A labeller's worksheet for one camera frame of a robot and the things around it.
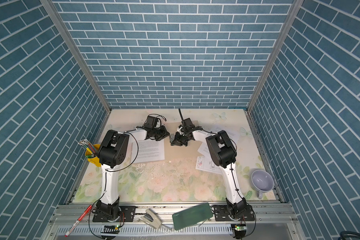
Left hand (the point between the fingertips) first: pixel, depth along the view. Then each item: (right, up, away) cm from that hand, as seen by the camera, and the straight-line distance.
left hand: (170, 132), depth 104 cm
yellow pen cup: (-40, -14, -21) cm, 47 cm away
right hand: (+1, -6, -5) cm, 8 cm away
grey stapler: (-6, -38, -33) cm, 51 cm away
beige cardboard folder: (+16, -13, -8) cm, 22 cm away
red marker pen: (-40, -40, -33) cm, 65 cm away
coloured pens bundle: (-45, -4, -22) cm, 50 cm away
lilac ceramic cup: (+54, -27, -20) cm, 64 cm away
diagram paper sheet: (+24, -18, -12) cm, 32 cm away
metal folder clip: (+1, -4, -2) cm, 4 cm away
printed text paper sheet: (-15, -12, -2) cm, 19 cm away
